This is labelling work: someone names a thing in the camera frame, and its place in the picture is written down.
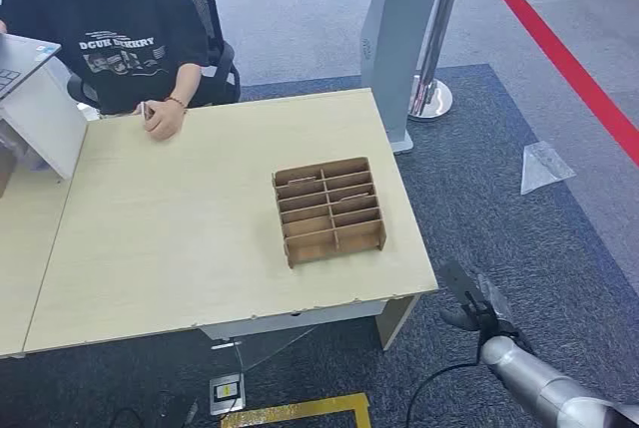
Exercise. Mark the small object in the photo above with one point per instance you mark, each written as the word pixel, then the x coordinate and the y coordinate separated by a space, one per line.
pixel 145 111

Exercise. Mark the grey kiosk stand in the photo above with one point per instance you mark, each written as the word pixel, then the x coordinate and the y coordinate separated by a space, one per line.
pixel 394 35

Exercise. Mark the black office chair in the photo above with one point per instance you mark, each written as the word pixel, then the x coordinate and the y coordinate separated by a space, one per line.
pixel 222 65

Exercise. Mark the tan card in organizer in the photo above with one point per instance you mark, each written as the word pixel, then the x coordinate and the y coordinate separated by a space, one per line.
pixel 302 180

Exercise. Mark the person's left forearm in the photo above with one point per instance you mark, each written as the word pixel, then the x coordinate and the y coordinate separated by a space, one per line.
pixel 186 84

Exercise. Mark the brown wooden card organizer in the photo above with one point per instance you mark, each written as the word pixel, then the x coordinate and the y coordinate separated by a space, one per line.
pixel 310 250

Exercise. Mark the dark carpet mat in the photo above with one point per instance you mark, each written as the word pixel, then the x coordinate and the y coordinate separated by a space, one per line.
pixel 474 180

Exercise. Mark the person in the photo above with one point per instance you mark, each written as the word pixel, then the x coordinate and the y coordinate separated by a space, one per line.
pixel 119 22

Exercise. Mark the clear plastic sheet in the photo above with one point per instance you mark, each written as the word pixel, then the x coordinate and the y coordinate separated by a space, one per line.
pixel 541 167

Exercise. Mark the robot right arm silver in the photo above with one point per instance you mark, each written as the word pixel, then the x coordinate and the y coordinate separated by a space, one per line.
pixel 539 385

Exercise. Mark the chrome stanchion post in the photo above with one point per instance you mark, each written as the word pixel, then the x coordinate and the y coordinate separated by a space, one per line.
pixel 430 98

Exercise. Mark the small white card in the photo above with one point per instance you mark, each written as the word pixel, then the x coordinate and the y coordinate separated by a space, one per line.
pixel 358 198

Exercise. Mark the silver floor socket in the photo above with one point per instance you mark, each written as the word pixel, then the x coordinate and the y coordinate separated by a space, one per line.
pixel 227 393

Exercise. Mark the wooden desk leg panel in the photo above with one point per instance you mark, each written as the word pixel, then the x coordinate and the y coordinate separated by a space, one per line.
pixel 394 322

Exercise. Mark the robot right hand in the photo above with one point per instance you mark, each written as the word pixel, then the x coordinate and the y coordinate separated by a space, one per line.
pixel 469 293

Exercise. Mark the white desk frame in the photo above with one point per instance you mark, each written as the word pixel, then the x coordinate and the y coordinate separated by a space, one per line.
pixel 299 320

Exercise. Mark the person's left hand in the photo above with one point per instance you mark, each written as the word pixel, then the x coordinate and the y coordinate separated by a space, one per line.
pixel 162 121

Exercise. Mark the silver laptop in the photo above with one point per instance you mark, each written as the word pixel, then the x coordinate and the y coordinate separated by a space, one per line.
pixel 23 58

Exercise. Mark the red barrier belt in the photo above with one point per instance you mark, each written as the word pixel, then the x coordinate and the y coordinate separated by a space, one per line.
pixel 564 58

